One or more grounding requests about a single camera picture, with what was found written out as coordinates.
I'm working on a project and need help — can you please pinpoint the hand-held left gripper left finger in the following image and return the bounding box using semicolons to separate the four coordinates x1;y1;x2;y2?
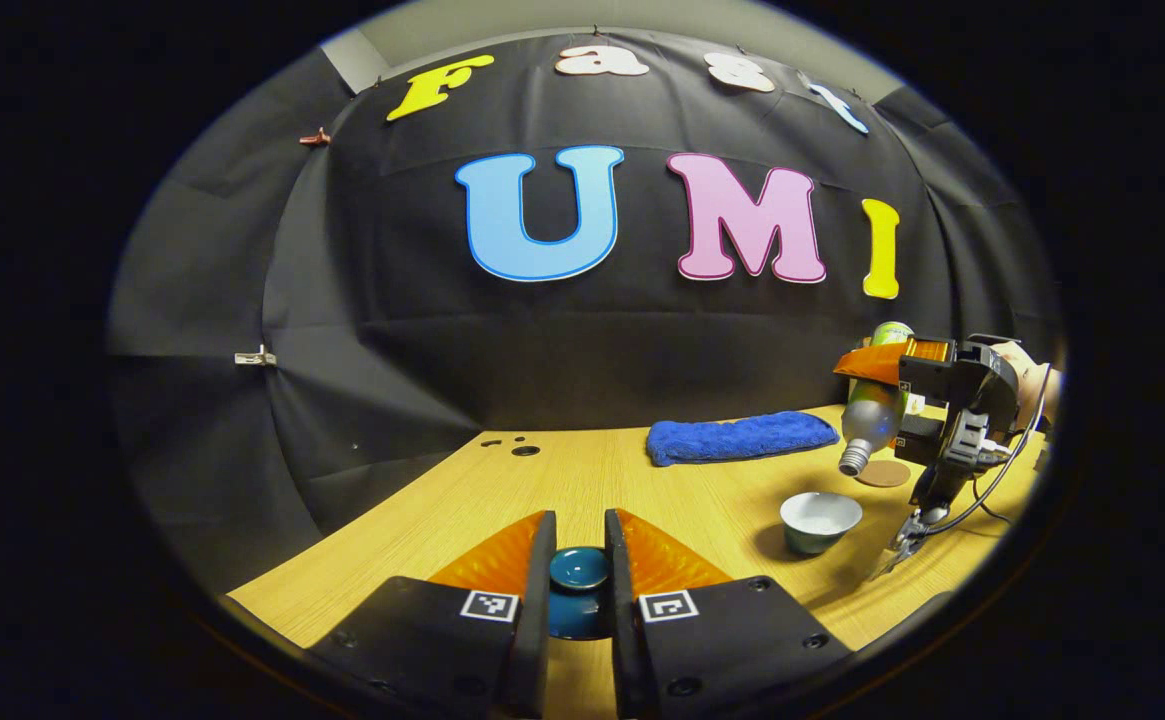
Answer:
307;511;558;720

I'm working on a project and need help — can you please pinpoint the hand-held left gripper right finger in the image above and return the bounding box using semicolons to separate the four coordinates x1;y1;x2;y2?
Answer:
604;508;853;720

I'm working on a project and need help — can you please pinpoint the silver green water bottle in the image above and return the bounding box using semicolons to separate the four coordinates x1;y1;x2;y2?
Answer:
838;321;915;477

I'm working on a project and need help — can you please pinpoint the teal teacup lid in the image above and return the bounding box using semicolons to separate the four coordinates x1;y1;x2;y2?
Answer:
549;546;615;641

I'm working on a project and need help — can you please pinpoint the white teacup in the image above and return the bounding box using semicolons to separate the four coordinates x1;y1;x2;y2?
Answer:
780;491;864;556

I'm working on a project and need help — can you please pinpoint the blue towel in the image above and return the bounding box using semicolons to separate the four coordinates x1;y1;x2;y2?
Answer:
646;411;840;468

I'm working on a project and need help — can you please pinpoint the black backdrop cloth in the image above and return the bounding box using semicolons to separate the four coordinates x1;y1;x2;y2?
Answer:
107;28;1063;591

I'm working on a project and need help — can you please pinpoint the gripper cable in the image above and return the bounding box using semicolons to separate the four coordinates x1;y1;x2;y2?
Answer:
927;360;1055;536

